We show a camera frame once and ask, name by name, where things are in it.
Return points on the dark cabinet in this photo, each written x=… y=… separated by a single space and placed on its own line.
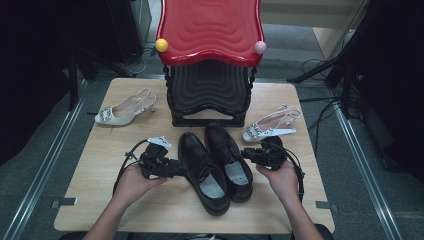
x=126 y=30

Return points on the white slingback heel shoe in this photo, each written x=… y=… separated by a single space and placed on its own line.
x=123 y=110
x=250 y=136

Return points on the black leather shoe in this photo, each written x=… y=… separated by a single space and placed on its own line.
x=220 y=140
x=193 y=150

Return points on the red and black shoe rack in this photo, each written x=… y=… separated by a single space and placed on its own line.
x=210 y=30

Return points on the pink ball knob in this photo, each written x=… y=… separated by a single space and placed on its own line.
x=260 y=47

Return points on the metal floor rail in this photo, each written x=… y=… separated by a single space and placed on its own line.
x=366 y=186
x=43 y=173

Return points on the black tripod stand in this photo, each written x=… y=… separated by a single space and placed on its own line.
x=345 y=66

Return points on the grey tape piece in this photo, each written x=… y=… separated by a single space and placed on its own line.
x=63 y=202
x=326 y=205

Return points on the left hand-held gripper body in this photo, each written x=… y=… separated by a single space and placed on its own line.
x=155 y=163

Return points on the yellow ball knob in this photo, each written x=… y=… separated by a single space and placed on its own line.
x=162 y=45

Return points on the black stand post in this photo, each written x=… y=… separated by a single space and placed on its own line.
x=72 y=86

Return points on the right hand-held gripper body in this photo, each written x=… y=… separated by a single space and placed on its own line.
x=273 y=155

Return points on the beige wooden panel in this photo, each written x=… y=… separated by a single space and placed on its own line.
x=328 y=36

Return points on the dark curtain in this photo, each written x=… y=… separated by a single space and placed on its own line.
x=396 y=83
x=30 y=66

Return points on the person's left hand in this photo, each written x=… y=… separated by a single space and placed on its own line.
x=131 y=186

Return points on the person's right hand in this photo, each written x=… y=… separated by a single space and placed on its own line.
x=285 y=181

